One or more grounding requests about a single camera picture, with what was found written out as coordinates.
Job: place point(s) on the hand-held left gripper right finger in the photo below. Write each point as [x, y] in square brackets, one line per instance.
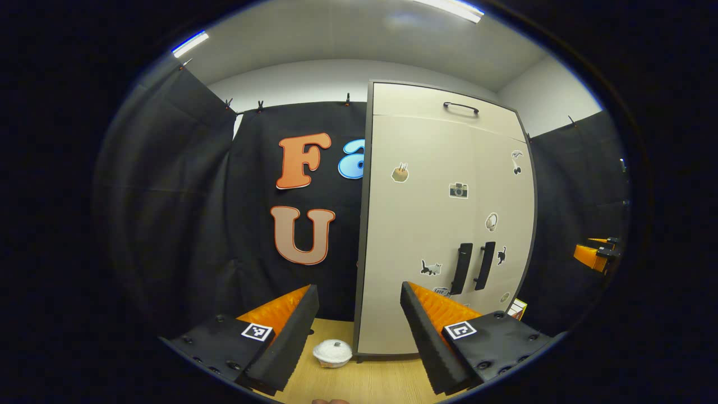
[426, 342]

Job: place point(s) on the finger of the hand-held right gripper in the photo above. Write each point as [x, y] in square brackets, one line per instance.
[603, 240]
[589, 257]

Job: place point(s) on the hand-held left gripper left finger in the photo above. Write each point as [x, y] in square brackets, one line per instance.
[283, 342]

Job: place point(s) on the white cabinet door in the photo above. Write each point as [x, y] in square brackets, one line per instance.
[415, 224]
[505, 191]

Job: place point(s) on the white shoe cabinet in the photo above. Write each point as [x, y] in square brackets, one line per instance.
[420, 224]

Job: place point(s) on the white cabinet drawer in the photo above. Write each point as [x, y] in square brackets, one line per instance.
[415, 104]

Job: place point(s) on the white lidded bowl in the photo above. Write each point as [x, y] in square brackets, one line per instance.
[332, 353]

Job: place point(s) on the small colourful box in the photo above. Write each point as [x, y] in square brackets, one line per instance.
[517, 310]

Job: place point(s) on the black backdrop cloth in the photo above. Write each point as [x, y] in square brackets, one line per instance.
[168, 196]

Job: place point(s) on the small ceiling light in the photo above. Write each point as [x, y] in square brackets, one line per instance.
[189, 44]

